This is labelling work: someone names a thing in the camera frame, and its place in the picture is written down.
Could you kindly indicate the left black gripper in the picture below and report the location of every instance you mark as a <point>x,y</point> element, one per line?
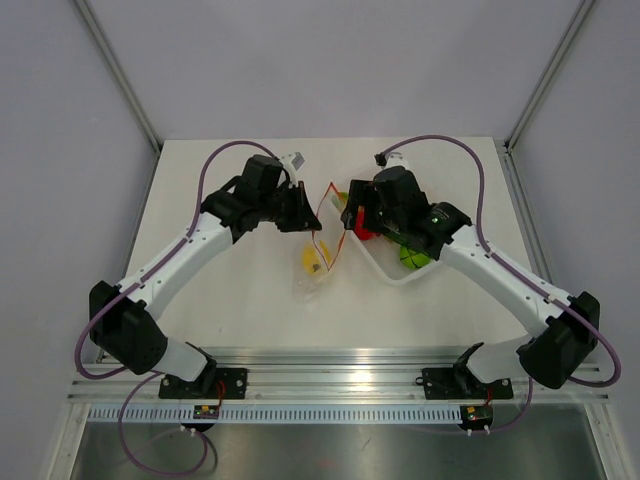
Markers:
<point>303,217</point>

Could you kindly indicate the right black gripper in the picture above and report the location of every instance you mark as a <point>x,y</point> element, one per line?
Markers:
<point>363,193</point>

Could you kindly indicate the red pomegranate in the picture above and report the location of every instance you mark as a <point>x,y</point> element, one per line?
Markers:
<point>361,232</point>

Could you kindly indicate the yellow bell pepper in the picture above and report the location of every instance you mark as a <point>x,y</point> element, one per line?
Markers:
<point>315,258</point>

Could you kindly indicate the clear orange-zip bag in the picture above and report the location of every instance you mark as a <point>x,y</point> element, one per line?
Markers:
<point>305,287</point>

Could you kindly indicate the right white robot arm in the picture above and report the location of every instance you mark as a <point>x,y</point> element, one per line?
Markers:
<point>559,327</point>

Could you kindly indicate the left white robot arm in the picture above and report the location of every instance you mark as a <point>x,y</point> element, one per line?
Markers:
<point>124,317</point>

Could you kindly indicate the green orange mango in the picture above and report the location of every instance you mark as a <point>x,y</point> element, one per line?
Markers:
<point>339,200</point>

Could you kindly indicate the green apple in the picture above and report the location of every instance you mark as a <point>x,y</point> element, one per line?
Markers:
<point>412,259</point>

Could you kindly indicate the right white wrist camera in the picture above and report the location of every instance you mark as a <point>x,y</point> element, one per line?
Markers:
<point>386,161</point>

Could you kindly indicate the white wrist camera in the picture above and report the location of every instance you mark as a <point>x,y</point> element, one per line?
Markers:
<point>386,161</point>
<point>292,163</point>

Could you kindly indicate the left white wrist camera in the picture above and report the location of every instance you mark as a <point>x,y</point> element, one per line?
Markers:
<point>292,163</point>

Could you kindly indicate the aluminium mounting rail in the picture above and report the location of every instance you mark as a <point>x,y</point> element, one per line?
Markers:
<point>328,376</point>

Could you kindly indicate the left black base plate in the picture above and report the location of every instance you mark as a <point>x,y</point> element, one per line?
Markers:
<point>227,383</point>

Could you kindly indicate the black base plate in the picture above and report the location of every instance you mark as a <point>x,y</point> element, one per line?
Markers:
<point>227,383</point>
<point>447,383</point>

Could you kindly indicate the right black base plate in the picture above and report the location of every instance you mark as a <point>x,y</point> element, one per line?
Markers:
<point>447,383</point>

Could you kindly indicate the white slotted cable duct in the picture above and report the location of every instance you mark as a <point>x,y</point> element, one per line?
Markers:
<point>277,414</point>

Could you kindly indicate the right aluminium frame post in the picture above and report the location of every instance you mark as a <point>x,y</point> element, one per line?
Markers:
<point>559,56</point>

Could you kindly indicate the aluminium frame post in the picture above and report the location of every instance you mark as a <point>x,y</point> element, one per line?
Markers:
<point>559,56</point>
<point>107,54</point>

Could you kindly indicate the left aluminium frame post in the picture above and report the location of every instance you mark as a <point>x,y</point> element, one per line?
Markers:
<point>107,54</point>

